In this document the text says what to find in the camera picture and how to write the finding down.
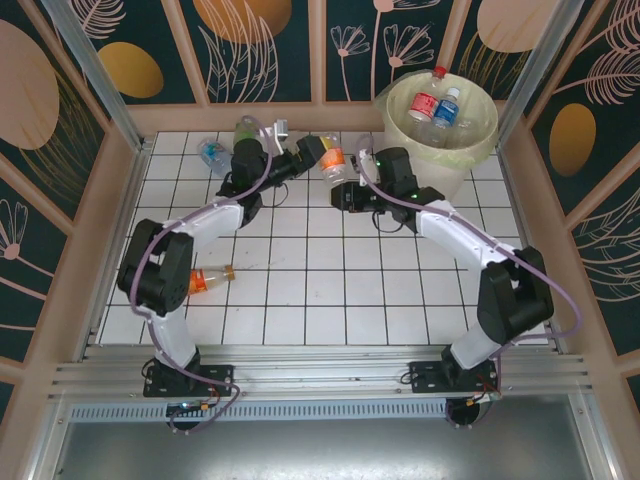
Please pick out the small bottle orange label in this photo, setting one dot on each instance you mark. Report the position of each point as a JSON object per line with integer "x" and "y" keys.
{"x": 332, "y": 160}

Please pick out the clear bottle green label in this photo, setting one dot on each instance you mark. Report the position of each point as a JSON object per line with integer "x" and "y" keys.
{"x": 242, "y": 134}

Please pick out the clear bottle blue label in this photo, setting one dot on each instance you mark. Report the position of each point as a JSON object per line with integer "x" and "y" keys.
{"x": 212, "y": 152}

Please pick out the red label cola bottle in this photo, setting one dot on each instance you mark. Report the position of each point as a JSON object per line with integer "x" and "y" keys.
{"x": 422, "y": 104}

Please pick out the blue label bottle white cap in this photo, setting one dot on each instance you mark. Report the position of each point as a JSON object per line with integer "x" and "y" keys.
{"x": 445, "y": 112}

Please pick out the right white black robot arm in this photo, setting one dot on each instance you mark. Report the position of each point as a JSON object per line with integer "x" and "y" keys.
{"x": 465, "y": 235}

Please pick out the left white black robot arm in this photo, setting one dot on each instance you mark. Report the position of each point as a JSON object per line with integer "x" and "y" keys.
{"x": 210, "y": 220}

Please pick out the cream plastic waste bin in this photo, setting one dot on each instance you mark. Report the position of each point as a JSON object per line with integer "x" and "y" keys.
{"x": 450, "y": 175}

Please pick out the pale green plastic bin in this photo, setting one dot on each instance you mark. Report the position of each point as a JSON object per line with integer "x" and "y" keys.
{"x": 397, "y": 110}

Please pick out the orange label bottle tan cap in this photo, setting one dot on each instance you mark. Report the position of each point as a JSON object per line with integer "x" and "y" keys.
{"x": 210, "y": 281}

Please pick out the small controller board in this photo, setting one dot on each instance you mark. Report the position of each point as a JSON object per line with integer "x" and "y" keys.
{"x": 487, "y": 397}
{"x": 192, "y": 406}

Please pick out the grey metal sheet panel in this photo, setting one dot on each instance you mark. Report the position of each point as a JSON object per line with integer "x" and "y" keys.
{"x": 320, "y": 450}

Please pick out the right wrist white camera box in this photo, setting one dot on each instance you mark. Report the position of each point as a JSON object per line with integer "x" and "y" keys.
{"x": 365, "y": 162}

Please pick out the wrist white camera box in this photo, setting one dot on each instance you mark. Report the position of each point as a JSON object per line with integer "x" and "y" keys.
{"x": 281, "y": 131}
{"x": 365, "y": 162}

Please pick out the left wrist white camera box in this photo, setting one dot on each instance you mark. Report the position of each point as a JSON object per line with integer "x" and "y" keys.
{"x": 281, "y": 131}

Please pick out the aluminium side rail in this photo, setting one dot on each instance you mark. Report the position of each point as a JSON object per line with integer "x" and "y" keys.
{"x": 134, "y": 175}
{"x": 516, "y": 200}

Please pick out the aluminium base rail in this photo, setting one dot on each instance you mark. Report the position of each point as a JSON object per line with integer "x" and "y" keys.
{"x": 320, "y": 372}

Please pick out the aluminium frame post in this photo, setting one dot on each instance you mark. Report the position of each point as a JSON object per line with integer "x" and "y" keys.
{"x": 537, "y": 65}
{"x": 92, "y": 65}

